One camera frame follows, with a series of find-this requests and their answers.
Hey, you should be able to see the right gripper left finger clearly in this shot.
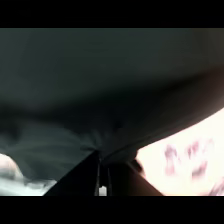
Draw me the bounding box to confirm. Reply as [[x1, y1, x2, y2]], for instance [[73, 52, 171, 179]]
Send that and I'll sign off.
[[43, 150, 101, 197]]

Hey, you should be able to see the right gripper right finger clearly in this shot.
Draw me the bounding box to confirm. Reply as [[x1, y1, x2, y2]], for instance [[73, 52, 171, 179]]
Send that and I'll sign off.
[[106, 159, 164, 197]]

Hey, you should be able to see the dark grey garment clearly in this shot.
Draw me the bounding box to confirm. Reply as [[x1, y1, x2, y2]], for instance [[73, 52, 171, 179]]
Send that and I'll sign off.
[[0, 27, 224, 191]]

